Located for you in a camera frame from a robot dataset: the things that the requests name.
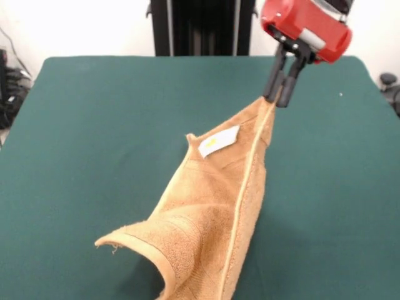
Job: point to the black round stand base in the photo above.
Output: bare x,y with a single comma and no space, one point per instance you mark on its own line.
389,79

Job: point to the tan terry towel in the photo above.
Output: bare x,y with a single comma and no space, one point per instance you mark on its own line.
203,218

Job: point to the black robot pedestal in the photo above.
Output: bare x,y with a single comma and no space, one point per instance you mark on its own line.
203,28

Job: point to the dark green table cloth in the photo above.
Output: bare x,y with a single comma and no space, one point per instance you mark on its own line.
93,125

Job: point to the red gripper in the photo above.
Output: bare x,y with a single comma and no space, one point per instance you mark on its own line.
312,28

